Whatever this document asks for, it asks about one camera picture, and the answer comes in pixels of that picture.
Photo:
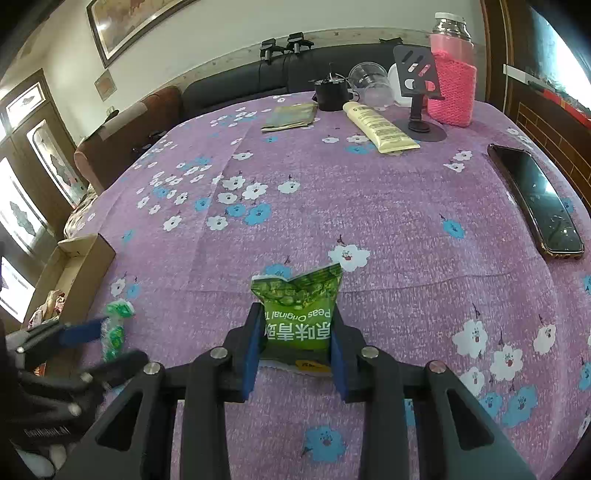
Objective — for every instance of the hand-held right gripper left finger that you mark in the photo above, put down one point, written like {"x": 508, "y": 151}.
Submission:
{"x": 250, "y": 360}

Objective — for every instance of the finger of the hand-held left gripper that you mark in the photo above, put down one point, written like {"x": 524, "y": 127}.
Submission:
{"x": 83, "y": 332}
{"x": 115, "y": 367}

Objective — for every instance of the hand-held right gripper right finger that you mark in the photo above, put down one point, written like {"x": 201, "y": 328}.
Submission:
{"x": 339, "y": 364}

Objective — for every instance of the clear green-edged snack packet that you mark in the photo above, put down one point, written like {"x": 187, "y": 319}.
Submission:
{"x": 115, "y": 334}

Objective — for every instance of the cardboard box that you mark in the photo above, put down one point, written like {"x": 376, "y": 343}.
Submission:
{"x": 74, "y": 263}

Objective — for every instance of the green pea snack packet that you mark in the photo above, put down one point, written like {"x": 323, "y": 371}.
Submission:
{"x": 295, "y": 295}

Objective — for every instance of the wooden glass door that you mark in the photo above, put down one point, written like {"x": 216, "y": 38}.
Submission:
{"x": 27, "y": 152}

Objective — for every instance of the brown armchair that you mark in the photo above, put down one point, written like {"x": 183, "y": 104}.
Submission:
{"x": 124, "y": 134}

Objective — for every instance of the cream squeeze tube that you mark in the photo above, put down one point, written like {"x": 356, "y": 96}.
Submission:
{"x": 381, "y": 127}

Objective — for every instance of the flat olive green pouch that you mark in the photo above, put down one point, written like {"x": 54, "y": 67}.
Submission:
{"x": 291, "y": 116}

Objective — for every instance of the black smartphone in brown case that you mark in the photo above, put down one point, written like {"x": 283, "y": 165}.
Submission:
{"x": 535, "y": 203}

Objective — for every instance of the small black container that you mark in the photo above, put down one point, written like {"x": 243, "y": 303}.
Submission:
{"x": 330, "y": 94}

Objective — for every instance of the black leather sofa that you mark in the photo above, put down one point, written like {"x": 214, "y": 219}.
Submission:
{"x": 249, "y": 78}

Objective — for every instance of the white bowl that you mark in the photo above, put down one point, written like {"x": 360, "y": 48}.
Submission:
{"x": 393, "y": 85}

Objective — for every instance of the clear plastic cup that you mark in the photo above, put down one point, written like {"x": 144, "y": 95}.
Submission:
{"x": 369, "y": 81}

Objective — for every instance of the black phone stand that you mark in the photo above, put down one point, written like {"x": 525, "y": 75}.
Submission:
{"x": 415, "y": 69}

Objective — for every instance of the pink flask with knitted sleeve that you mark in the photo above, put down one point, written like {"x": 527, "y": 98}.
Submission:
{"x": 455, "y": 78}

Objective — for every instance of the black clip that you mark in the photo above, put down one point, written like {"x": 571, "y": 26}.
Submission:
{"x": 270, "y": 48}

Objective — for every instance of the white flat box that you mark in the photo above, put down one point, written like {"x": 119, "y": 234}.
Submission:
{"x": 519, "y": 74}

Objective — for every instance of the small wall plaque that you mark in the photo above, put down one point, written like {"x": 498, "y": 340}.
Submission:
{"x": 105, "y": 85}

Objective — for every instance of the framed wall picture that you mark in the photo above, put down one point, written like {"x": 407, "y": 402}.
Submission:
{"x": 134, "y": 23}

